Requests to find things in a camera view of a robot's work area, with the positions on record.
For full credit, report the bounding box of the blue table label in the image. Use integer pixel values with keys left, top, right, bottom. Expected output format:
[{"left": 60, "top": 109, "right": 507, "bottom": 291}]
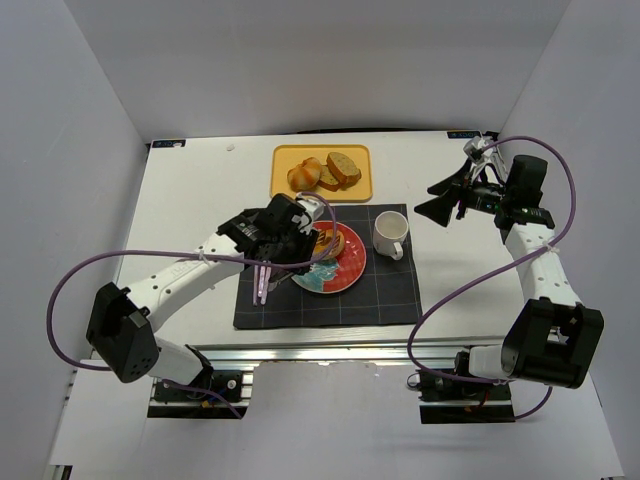
[
  {"left": 151, "top": 139, "right": 186, "bottom": 149},
  {"left": 446, "top": 130, "right": 482, "bottom": 140}
]

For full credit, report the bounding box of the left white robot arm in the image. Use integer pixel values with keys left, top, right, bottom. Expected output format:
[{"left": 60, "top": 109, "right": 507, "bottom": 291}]
[{"left": 86, "top": 192, "right": 333, "bottom": 389}]

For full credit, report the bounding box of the yellow tray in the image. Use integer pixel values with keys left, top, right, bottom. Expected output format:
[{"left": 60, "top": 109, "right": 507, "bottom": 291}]
[{"left": 270, "top": 144, "right": 373, "bottom": 203}]

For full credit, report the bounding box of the white mug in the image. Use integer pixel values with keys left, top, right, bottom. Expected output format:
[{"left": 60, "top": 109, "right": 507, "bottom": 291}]
[{"left": 372, "top": 211, "right": 409, "bottom": 261}]

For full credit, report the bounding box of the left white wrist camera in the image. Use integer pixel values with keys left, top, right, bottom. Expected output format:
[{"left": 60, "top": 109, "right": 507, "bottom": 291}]
[{"left": 295, "top": 192, "right": 325, "bottom": 234}]

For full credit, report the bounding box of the upper brown bread slice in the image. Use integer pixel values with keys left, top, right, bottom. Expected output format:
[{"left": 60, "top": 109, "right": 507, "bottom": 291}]
[{"left": 326, "top": 152, "right": 361, "bottom": 185}]

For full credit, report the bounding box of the right blue table label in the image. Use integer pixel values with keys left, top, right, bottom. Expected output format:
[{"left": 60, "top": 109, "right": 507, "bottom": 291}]
[{"left": 446, "top": 130, "right": 482, "bottom": 140}]

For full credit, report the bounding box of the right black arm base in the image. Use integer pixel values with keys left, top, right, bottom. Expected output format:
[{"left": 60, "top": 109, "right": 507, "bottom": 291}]
[{"left": 406, "top": 346, "right": 515, "bottom": 425}]

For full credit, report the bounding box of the round striped bread roll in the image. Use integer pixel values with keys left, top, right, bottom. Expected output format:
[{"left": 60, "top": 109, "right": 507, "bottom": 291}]
[{"left": 287, "top": 157, "right": 322, "bottom": 192}]

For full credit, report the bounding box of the left blue table label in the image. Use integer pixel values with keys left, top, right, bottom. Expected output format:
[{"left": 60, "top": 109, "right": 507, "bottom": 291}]
[{"left": 151, "top": 139, "right": 186, "bottom": 149}]

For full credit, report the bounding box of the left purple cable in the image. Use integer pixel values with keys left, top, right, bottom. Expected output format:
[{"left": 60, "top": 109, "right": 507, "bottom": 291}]
[{"left": 46, "top": 191, "right": 339, "bottom": 419}]

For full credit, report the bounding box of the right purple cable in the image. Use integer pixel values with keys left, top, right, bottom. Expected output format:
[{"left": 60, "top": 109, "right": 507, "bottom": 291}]
[{"left": 406, "top": 135, "right": 576, "bottom": 419}]

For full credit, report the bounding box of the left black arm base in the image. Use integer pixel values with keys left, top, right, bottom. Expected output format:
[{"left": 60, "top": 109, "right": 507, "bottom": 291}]
[{"left": 147, "top": 361, "right": 258, "bottom": 420}]

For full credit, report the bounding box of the red and teal plate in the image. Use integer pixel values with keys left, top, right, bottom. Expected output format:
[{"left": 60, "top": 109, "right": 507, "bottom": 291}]
[{"left": 292, "top": 223, "right": 367, "bottom": 294}]

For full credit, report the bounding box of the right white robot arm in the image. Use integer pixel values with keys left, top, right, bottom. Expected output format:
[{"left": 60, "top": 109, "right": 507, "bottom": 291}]
[{"left": 414, "top": 155, "right": 604, "bottom": 389}]

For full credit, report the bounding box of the aluminium table frame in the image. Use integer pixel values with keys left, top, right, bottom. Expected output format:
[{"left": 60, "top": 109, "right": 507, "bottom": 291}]
[{"left": 69, "top": 131, "right": 571, "bottom": 401}]

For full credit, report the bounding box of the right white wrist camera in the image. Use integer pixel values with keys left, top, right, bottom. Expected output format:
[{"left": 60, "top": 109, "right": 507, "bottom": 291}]
[{"left": 463, "top": 136, "right": 493, "bottom": 175}]

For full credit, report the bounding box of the orange white bagel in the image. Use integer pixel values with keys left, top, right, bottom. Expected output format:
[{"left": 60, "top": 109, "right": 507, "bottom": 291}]
[{"left": 311, "top": 228, "right": 347, "bottom": 261}]

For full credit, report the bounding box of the dark checked placemat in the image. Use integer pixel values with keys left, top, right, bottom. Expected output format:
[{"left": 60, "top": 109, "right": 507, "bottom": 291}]
[{"left": 233, "top": 204, "right": 422, "bottom": 330}]

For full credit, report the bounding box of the silver spoon pink handle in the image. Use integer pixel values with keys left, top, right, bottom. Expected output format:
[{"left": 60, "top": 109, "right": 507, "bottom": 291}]
[{"left": 258, "top": 266, "right": 271, "bottom": 305}]

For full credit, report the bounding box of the brown bread slice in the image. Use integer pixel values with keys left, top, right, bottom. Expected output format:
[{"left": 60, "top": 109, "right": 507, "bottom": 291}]
[
  {"left": 317, "top": 165, "right": 348, "bottom": 192},
  {"left": 326, "top": 152, "right": 361, "bottom": 185}
]

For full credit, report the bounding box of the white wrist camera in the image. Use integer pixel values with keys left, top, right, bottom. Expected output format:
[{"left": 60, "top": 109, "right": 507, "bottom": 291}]
[
  {"left": 295, "top": 192, "right": 325, "bottom": 234},
  {"left": 463, "top": 136, "right": 493, "bottom": 175}
]

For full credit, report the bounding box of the lower brown bread slice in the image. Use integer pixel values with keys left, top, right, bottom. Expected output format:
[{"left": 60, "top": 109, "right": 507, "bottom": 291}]
[{"left": 317, "top": 165, "right": 348, "bottom": 192}]

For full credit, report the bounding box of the purple cable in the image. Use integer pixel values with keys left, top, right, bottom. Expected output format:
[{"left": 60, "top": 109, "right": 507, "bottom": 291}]
[
  {"left": 406, "top": 135, "right": 576, "bottom": 419},
  {"left": 46, "top": 191, "right": 339, "bottom": 419}
]

